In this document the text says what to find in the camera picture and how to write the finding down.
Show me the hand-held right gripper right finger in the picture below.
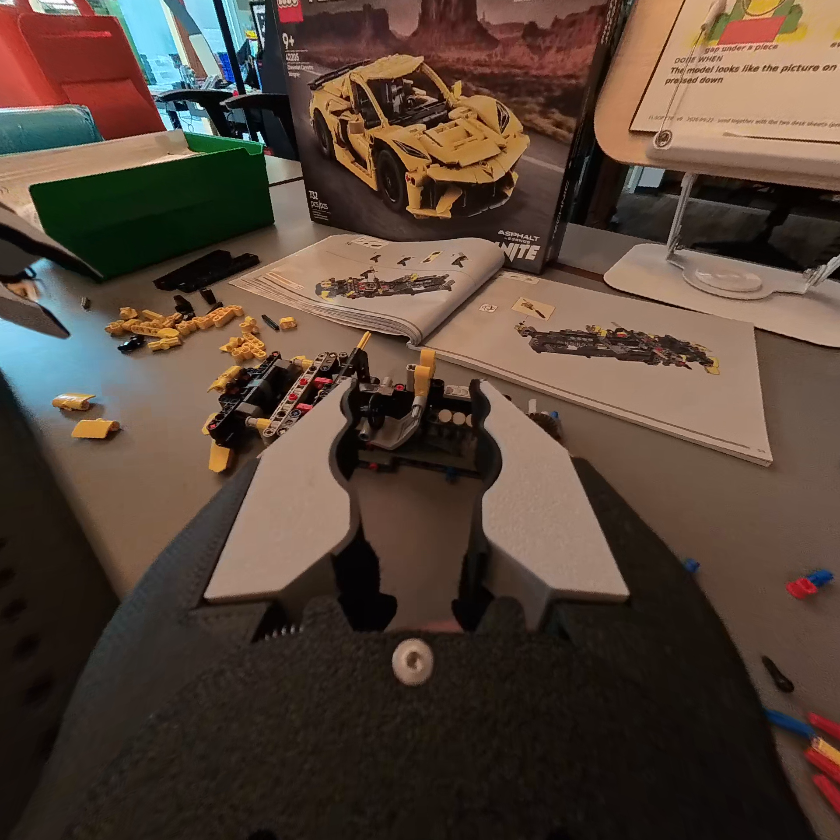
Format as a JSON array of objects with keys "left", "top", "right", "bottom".
[{"left": 469, "top": 379, "right": 630, "bottom": 631}]

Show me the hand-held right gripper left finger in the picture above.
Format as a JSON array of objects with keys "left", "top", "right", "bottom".
[{"left": 205, "top": 379, "right": 362, "bottom": 608}]

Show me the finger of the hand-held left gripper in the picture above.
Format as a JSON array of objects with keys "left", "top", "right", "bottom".
[
  {"left": 0, "top": 281, "right": 71, "bottom": 340},
  {"left": 0, "top": 200, "right": 104, "bottom": 283}
]

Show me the black yellow lego car chassis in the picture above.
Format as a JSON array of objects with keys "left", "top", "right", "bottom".
[{"left": 202, "top": 331, "right": 565, "bottom": 490}]

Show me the pile of coloured lego pins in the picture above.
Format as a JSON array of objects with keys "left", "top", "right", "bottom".
[{"left": 681, "top": 556, "right": 840, "bottom": 816}]

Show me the pile of yellow lego pieces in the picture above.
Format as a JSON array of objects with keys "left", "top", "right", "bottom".
[{"left": 105, "top": 302, "right": 299, "bottom": 362}]

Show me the black lego beam stack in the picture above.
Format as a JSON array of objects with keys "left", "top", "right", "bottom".
[{"left": 153, "top": 249, "right": 260, "bottom": 294}]

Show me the lego set box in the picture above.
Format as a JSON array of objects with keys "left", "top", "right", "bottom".
[{"left": 266, "top": 0, "right": 631, "bottom": 275}]

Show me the teal padded seat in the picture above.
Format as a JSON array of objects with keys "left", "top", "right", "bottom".
[{"left": 0, "top": 105, "right": 102, "bottom": 155}]

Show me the green plastic bin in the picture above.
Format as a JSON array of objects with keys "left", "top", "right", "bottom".
[{"left": 29, "top": 131, "right": 275, "bottom": 280}]

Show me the open instruction booklet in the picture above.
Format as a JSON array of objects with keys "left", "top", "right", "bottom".
[{"left": 230, "top": 234, "right": 774, "bottom": 467}]

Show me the red armchair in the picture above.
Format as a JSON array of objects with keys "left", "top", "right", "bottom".
[{"left": 0, "top": 0, "right": 165, "bottom": 142}]

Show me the black pole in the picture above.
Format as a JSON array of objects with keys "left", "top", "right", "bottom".
[{"left": 210, "top": 0, "right": 247, "bottom": 96}]

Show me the white wooden document stand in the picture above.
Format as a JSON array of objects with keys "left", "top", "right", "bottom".
[{"left": 594, "top": 0, "right": 840, "bottom": 349}]

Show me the printed instruction sheet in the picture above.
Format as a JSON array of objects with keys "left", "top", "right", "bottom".
[{"left": 630, "top": 0, "right": 840, "bottom": 135}]

